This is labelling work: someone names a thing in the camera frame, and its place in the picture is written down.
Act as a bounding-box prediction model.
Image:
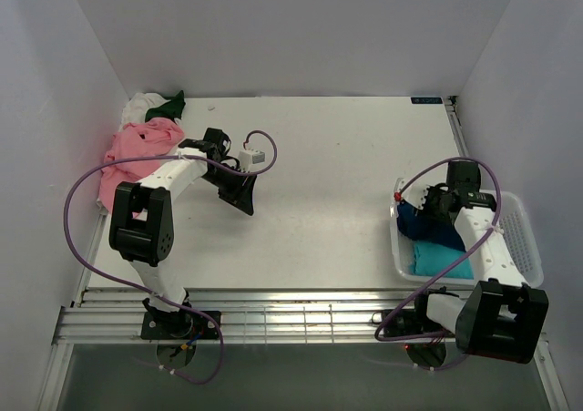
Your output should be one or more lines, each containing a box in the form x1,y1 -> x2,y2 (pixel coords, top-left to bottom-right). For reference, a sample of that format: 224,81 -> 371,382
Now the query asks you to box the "rolled turquoise t-shirt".
410,241 -> 474,280

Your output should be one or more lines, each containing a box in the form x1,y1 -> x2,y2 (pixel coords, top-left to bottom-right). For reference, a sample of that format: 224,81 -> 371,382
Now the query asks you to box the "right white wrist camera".
394,180 -> 430,211

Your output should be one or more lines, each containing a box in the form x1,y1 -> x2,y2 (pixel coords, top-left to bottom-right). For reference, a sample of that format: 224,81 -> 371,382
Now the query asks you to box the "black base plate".
380,309 -> 454,338
139,311 -> 221,341

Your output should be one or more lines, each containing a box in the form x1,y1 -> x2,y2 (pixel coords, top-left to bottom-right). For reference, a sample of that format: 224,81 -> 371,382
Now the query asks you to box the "blue label sticker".
410,97 -> 443,105

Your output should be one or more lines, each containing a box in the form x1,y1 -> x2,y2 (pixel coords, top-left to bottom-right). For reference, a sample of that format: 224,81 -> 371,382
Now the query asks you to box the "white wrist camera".
237,149 -> 266,172
394,180 -> 430,211

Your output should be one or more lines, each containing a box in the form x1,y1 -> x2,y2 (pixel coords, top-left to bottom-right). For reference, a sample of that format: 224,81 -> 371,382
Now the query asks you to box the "dark green t-shirt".
145,90 -> 186,123

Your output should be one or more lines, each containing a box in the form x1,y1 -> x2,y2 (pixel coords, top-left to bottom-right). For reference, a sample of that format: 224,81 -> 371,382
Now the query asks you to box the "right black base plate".
380,309 -> 454,338

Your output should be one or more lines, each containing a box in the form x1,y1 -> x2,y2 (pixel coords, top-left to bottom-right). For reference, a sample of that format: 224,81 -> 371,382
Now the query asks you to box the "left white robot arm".
109,128 -> 266,338

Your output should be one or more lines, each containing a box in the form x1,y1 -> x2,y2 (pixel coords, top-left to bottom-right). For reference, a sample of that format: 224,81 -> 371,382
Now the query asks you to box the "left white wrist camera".
237,149 -> 266,172

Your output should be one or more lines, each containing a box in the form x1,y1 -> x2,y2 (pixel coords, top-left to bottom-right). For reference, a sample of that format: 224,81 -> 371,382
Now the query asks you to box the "pink t-shirt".
97,117 -> 186,214

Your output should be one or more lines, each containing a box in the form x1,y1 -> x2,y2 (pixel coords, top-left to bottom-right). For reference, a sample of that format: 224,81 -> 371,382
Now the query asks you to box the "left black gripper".
201,164 -> 257,216

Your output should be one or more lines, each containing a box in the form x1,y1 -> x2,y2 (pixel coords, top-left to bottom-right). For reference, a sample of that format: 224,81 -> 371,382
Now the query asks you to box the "navy blue printed t-shirt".
397,202 -> 465,252

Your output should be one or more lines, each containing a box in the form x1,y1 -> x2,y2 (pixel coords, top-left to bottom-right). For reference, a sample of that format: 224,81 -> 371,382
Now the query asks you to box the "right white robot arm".
411,160 -> 549,364

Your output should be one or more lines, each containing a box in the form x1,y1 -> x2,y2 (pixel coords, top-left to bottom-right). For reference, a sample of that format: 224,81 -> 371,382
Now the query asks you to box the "white t-shirt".
121,93 -> 167,126

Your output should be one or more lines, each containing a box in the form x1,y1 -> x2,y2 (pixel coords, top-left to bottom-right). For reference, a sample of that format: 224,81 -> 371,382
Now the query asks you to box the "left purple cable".
63,130 -> 279,386

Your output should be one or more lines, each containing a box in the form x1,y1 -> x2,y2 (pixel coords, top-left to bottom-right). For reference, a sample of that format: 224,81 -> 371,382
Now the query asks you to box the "white plastic basket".
391,180 -> 544,288

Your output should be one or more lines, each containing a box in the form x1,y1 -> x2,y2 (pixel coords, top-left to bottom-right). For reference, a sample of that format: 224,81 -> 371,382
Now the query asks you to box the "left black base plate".
139,311 -> 221,341

